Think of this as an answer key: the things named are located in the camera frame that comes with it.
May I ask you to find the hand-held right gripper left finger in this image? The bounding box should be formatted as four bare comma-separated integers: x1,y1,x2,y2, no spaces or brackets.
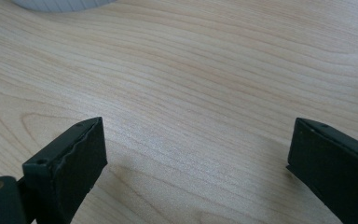
21,116,108,224

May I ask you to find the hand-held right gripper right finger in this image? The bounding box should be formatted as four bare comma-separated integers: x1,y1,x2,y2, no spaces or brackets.
286,117,358,224

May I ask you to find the white wavy-edged stand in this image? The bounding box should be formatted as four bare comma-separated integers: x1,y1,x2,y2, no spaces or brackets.
10,0,117,14

